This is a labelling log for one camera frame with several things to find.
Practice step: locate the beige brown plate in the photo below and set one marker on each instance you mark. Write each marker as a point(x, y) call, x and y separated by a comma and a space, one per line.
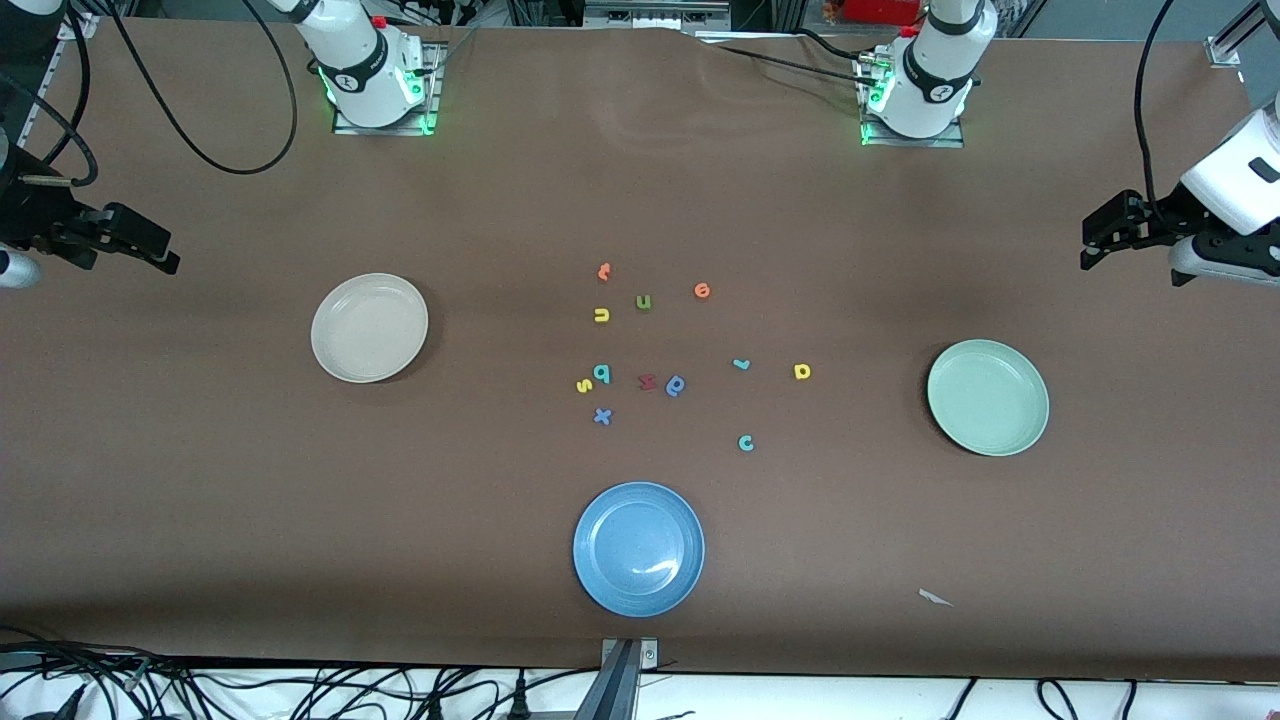
point(370, 328)

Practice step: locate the grey metal enclosure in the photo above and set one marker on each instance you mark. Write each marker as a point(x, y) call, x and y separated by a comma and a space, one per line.
point(650, 15)

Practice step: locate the brown table cover sheet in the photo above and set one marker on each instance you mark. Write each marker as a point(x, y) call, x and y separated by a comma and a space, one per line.
point(200, 500)

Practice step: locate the white paper scrap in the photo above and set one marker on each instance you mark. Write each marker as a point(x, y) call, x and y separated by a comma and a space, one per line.
point(935, 598)

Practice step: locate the blue round foam letter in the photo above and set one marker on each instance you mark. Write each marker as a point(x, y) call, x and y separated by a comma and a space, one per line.
point(675, 387)

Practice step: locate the blue plate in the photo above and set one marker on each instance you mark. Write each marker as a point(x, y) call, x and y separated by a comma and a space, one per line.
point(638, 549)

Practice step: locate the black power plug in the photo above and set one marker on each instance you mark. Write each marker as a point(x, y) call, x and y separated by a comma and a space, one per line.
point(518, 702)

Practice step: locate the silver clamp bracket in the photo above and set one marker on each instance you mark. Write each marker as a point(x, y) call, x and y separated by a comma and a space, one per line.
point(650, 650)

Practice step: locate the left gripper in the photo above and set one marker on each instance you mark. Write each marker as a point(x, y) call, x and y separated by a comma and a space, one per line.
point(1166, 216)

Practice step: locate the red box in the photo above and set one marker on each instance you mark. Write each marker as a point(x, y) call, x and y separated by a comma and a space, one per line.
point(880, 10)

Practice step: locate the grey mount pole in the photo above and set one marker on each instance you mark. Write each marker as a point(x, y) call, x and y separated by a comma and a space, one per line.
point(610, 695)

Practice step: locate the light green plate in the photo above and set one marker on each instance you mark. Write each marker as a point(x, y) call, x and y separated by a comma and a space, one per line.
point(988, 398)

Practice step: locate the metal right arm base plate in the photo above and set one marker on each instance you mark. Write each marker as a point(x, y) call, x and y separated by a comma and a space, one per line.
point(436, 70)

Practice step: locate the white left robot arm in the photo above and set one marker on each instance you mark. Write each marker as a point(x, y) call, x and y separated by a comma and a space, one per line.
point(935, 70)

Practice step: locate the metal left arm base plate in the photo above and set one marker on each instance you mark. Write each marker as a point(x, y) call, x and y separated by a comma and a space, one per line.
point(950, 141)

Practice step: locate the aluminium frame profile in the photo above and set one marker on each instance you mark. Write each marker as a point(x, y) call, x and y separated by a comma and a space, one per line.
point(80, 25)
point(1235, 35)

